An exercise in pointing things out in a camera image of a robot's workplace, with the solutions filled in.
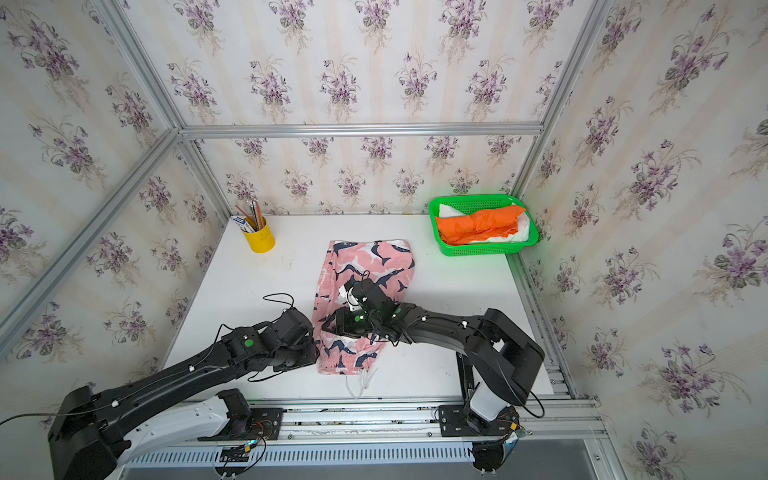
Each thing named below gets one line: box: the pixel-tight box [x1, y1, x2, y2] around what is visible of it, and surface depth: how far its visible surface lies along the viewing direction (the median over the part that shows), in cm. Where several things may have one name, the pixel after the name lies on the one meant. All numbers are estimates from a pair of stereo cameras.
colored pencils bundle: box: [235, 200, 265, 229], surface depth 105 cm
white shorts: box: [438, 203, 530, 244], surface depth 107 cm
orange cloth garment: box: [436, 206, 526, 245], surface depth 107 cm
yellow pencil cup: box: [243, 216, 276, 254], surface depth 106 cm
